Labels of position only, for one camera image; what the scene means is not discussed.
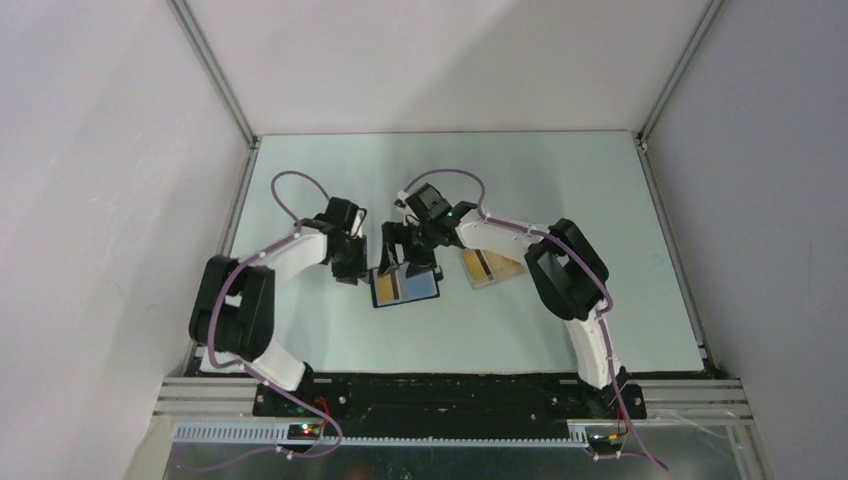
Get right controller board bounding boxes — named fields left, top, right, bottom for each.
left=586, top=433, right=626, bottom=461

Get aluminium frame post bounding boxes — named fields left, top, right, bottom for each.
left=166, top=0, right=258, bottom=149
left=637, top=0, right=727, bottom=151

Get clear plastic card tray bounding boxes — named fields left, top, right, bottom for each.
left=460, top=249, right=528, bottom=289

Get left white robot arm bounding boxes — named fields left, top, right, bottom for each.
left=188, top=197, right=367, bottom=417

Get right aluminium frame post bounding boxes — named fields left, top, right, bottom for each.
left=637, top=0, right=727, bottom=151

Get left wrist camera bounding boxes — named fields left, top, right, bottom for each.
left=350, top=208, right=368, bottom=238

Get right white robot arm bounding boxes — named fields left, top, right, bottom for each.
left=378, top=183, right=622, bottom=418

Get controller board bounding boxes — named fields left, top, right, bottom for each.
left=286, top=423, right=323, bottom=442
left=586, top=433, right=626, bottom=461

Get left aluminium frame post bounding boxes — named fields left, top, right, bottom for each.
left=166, top=0, right=258, bottom=149

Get orange VIP card in tray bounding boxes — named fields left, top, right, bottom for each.
left=484, top=251, right=528, bottom=281

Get left controller board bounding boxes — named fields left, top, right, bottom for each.
left=286, top=423, right=323, bottom=442

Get orange credit card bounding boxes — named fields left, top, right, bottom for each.
left=373, top=270, right=401, bottom=307
left=461, top=249, right=495, bottom=288

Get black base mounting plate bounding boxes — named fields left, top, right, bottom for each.
left=252, top=373, right=647, bottom=442

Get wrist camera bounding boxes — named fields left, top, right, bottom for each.
left=350, top=208, right=368, bottom=238
left=394, top=190, right=410, bottom=210

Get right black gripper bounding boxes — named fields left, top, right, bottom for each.
left=378, top=221, right=440, bottom=279

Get black card holder wallet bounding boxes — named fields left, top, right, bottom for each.
left=369, top=263, right=441, bottom=309

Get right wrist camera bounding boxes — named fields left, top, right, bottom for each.
left=394, top=190, right=410, bottom=210

